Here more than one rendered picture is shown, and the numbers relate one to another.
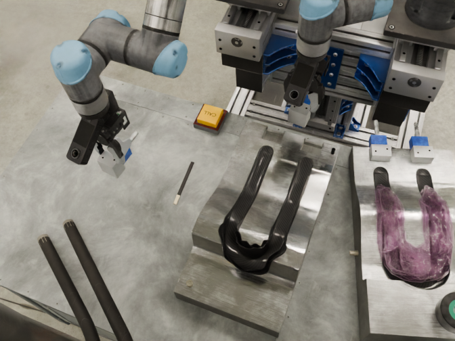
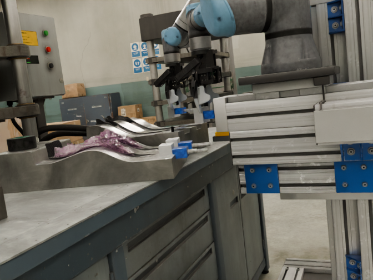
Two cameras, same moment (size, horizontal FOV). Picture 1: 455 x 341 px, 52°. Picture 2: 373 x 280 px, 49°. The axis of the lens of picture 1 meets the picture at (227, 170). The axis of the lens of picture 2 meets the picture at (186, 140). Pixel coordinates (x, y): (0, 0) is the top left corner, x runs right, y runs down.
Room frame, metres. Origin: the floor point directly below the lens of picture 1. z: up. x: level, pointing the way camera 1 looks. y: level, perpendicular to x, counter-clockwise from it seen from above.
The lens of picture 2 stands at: (0.65, -1.65, 1.03)
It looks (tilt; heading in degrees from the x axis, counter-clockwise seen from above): 7 degrees down; 89
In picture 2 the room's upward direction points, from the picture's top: 7 degrees counter-clockwise
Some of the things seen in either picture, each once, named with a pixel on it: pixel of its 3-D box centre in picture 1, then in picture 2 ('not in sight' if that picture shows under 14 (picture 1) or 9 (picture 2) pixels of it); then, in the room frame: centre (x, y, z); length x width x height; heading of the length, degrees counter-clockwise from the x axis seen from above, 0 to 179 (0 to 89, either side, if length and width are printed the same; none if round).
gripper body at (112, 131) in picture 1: (101, 117); (175, 76); (0.67, 0.27, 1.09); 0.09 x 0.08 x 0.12; 145
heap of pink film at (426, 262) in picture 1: (414, 226); (96, 143); (0.40, -0.42, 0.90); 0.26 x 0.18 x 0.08; 171
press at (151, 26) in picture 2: not in sight; (197, 86); (1.01, 4.48, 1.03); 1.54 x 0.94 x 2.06; 69
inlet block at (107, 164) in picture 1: (122, 150); (182, 110); (0.68, 0.27, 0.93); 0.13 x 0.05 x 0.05; 146
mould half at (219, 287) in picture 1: (261, 216); (135, 136); (0.48, -0.07, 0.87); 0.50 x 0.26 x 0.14; 153
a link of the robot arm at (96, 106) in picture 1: (87, 97); (172, 59); (0.66, 0.28, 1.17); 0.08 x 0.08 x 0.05
